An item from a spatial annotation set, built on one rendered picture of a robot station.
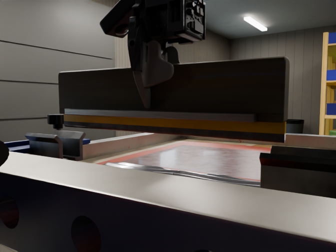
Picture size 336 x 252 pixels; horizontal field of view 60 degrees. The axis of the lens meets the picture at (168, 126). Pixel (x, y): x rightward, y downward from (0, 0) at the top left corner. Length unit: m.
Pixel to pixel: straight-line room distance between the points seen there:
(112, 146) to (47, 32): 3.60
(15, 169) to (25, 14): 3.99
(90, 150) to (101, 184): 0.55
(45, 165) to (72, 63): 4.23
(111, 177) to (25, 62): 3.91
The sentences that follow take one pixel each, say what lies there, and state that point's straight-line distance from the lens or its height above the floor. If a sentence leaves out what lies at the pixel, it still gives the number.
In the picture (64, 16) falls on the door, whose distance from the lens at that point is 4.49.
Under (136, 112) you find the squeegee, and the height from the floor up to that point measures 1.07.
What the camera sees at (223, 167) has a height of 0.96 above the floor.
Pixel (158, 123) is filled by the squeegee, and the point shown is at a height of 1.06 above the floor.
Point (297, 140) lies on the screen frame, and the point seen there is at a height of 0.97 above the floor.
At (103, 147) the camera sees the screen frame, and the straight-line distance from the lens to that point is 0.74.
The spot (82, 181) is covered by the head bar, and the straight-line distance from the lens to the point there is 0.17.
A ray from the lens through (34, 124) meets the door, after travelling 4.09.
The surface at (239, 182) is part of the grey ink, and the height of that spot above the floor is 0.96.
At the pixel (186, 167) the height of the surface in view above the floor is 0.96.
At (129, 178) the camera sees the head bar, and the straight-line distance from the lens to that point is 0.17.
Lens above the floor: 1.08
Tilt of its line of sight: 5 degrees down
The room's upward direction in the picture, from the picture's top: straight up
